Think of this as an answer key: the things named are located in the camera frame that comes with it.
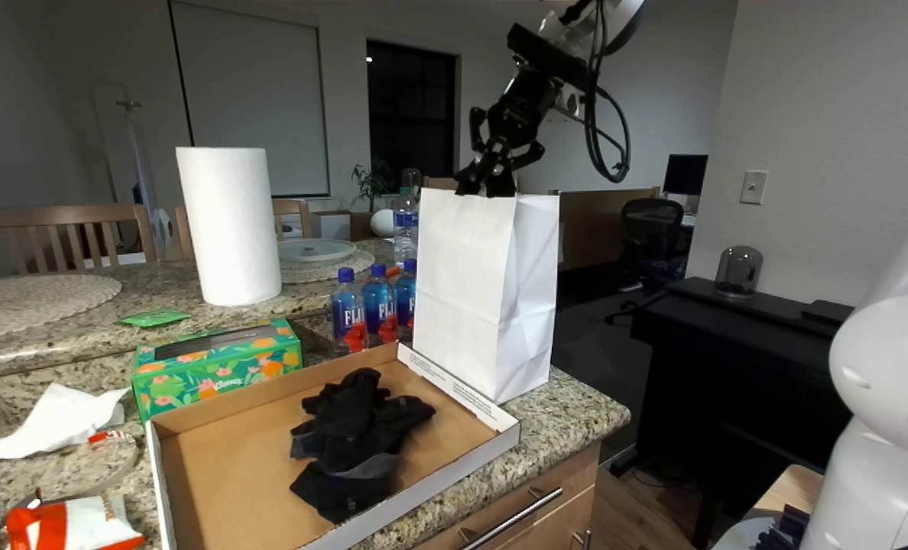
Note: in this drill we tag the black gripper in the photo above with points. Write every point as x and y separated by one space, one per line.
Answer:
506 137

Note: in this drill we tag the white paper bag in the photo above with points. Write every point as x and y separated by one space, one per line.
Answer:
486 290

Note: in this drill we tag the black socks pile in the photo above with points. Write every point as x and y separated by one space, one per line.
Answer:
354 443

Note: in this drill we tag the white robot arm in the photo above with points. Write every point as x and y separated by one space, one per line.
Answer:
807 199

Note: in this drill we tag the water bottle right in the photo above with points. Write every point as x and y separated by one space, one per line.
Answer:
405 292

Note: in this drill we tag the water bottle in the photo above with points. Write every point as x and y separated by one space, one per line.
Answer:
381 306
347 309
405 292

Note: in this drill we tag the water bottle middle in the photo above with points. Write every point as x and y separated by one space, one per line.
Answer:
381 306

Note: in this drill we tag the water bottle left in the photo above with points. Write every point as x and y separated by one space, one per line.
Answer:
347 309

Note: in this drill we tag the black office chair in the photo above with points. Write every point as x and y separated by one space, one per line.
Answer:
649 253

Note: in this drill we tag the glass plate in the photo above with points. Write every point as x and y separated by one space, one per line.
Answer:
317 249

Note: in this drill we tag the computer monitor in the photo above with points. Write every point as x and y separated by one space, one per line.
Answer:
684 177

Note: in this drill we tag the white paper towel roll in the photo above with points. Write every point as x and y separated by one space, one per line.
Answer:
231 225

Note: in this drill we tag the green sponge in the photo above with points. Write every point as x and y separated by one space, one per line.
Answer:
150 319

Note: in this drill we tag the green tissue box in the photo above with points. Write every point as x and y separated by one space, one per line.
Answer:
210 364

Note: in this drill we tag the cardboard tray box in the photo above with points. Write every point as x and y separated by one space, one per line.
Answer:
224 467

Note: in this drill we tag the wooden chair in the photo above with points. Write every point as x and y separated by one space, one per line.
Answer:
73 237

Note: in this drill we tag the crumpled white napkin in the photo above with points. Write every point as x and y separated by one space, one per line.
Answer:
61 418

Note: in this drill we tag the round woven placemat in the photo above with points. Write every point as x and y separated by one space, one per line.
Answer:
36 300

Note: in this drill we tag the orange white wrapper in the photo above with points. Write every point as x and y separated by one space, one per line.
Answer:
71 523

